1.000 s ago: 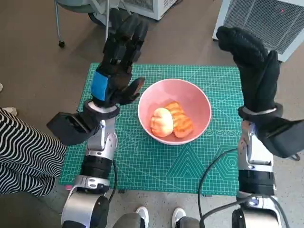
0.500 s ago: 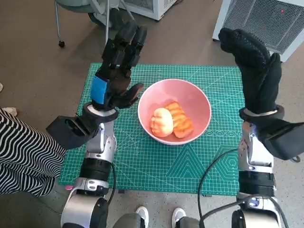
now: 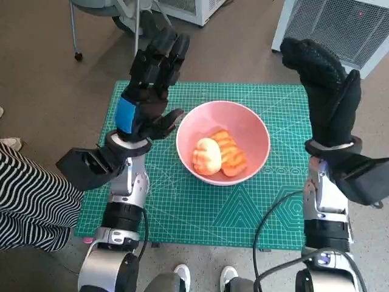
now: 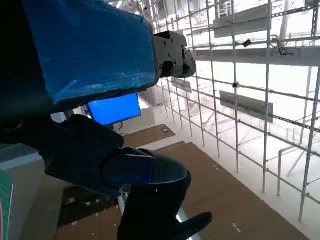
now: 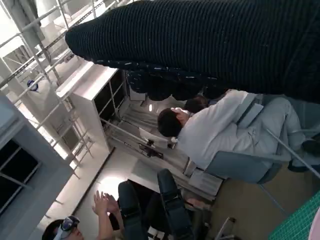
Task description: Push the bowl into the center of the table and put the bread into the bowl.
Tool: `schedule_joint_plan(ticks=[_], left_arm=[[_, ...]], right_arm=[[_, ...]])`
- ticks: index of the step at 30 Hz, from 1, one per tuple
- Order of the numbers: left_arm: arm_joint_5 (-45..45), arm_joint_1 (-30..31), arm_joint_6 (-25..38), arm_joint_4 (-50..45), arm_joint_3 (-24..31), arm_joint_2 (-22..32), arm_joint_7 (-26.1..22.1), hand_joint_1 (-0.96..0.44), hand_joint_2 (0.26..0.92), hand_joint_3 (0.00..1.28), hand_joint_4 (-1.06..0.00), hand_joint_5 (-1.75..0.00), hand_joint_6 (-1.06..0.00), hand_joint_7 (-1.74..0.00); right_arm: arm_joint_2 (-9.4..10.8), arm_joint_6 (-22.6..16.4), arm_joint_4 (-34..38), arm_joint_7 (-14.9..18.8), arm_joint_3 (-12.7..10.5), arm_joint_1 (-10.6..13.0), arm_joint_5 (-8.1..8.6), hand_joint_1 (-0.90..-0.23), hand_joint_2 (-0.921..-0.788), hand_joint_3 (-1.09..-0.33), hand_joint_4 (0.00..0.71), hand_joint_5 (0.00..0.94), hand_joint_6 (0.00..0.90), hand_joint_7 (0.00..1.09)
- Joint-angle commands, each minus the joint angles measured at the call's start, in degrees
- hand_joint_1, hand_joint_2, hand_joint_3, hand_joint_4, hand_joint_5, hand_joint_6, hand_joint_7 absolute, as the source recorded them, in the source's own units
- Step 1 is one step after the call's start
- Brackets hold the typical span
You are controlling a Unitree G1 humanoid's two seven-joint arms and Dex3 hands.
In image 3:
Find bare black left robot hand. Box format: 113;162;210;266
114;26;191;143

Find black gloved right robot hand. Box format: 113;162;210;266
279;38;362;150

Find round toy bread bun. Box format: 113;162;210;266
193;137;222;176

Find pink bowl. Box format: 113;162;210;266
176;101;271;186

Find oblong toy bread loaf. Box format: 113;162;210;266
211;129;247;178

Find person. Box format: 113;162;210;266
111;0;171;40
0;142;84;253
145;263;258;292

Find white ventilated appliance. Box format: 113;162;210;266
271;0;389;79

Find white cabinet with mesh panel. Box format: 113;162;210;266
157;0;225;27

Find grey chair with casters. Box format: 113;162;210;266
69;0;143;61

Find green cutting mat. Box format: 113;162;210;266
75;80;314;251

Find white shoe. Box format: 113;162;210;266
219;265;239;290
174;263;191;290
0;137;22;151

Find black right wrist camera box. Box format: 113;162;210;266
328;153;389;207

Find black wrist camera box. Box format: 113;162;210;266
328;153;389;207
55;147;127;192

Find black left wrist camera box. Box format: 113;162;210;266
55;147;127;192

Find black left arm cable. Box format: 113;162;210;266
133;209;150;259

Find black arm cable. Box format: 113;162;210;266
133;209;150;259
252;190;308;292

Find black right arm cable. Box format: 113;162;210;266
252;190;308;292

